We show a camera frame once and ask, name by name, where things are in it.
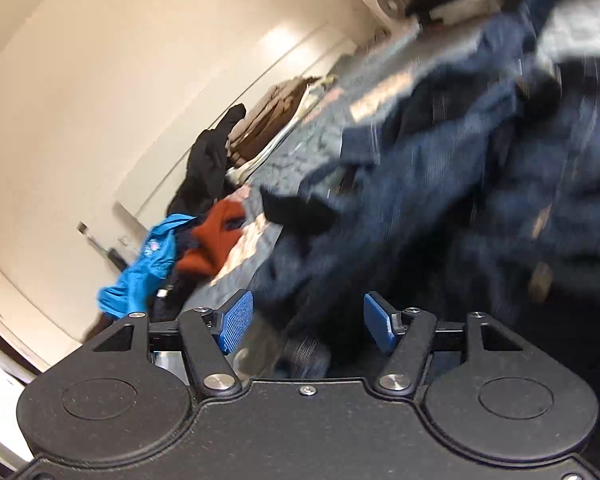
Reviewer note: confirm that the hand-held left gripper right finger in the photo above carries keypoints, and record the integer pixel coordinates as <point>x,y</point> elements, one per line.
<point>380,322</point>

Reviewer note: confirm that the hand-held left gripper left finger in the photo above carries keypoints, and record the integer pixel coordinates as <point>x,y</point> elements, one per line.
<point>235,320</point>

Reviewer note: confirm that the dark blue denim jeans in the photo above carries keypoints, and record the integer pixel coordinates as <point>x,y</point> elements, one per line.
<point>455,185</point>

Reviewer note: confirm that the heap of dark clothes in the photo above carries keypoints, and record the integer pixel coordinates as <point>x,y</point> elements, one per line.
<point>180,285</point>

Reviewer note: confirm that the rust orange sweater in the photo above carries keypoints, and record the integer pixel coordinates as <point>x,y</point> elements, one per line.
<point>212,240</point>

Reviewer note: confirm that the bright blue jacket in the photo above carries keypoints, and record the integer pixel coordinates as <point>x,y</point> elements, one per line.
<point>140,270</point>

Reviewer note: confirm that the hanging black brush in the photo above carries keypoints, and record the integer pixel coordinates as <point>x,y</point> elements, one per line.
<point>115,256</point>

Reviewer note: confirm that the black garment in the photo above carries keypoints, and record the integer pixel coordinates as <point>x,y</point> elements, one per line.
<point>205,170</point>

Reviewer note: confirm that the folded cream cloth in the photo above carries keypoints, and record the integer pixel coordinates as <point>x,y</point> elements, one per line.
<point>250,165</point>

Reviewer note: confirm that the grey-blue bed quilt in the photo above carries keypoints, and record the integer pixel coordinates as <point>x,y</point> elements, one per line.
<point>310,145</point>

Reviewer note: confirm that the white headboard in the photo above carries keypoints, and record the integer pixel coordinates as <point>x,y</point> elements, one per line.
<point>220,95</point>

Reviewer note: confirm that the white box fan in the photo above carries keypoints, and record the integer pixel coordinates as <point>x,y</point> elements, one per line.
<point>387,2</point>

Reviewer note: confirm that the white wall socket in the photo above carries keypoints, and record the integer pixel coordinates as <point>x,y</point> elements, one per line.
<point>126,241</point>

